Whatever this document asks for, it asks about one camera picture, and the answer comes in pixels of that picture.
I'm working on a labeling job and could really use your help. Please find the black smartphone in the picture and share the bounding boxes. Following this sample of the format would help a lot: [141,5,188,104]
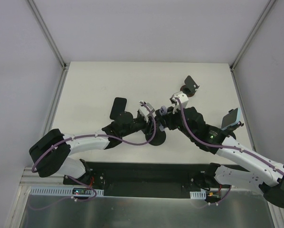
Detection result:
[109,97,127,120]

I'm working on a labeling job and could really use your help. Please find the black round-base phone stand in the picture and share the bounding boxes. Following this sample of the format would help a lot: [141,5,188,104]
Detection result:
[144,121,166,146]

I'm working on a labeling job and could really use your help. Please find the brown-base black phone stand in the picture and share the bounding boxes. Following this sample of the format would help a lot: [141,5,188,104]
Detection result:
[180,76,199,97]

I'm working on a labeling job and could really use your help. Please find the lavender case smartphone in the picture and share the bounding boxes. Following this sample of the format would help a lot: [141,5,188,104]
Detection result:
[155,106,167,132]

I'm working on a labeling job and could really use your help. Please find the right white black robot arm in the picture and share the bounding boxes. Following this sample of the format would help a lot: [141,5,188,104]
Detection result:
[155,106,284,209]

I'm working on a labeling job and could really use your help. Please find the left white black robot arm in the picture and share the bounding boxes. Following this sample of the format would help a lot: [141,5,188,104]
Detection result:
[28,112,157,185]

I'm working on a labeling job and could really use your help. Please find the light blue case smartphone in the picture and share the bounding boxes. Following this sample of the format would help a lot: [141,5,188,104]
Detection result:
[221,107,241,130]

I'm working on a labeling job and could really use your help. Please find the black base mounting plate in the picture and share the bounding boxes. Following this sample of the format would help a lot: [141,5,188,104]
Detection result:
[62,160,237,199]

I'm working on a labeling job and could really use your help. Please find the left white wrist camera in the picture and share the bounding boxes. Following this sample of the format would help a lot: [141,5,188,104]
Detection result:
[138,101,154,122]

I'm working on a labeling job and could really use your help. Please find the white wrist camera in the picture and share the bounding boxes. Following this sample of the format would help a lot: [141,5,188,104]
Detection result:
[138,101,154,122]
[170,91,189,114]

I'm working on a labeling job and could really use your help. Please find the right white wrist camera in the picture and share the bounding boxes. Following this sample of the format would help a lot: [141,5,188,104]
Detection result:
[170,91,189,114]

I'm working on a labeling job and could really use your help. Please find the right white cable duct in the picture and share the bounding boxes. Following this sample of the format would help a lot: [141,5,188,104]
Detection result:
[189,190,207,200]

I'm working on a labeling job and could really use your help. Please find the white cable duct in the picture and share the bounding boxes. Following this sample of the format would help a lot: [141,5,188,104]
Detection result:
[189,190,207,200]
[30,186,104,197]

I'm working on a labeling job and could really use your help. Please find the left aluminium frame post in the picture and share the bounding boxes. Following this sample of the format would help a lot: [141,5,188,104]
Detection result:
[26,0,68,69]

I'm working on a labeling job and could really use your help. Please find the aluminium frame post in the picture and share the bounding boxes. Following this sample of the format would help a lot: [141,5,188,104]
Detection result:
[230,0,278,72]
[26,0,68,69]

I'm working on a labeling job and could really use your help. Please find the front aluminium frame rail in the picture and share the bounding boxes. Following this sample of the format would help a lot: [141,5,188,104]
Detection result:
[20,163,268,190]

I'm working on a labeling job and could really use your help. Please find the left white cable duct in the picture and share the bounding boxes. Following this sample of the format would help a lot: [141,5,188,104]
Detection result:
[30,186,104,197]

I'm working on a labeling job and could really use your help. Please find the right aluminium frame post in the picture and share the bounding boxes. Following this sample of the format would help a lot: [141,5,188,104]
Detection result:
[230,0,278,72]

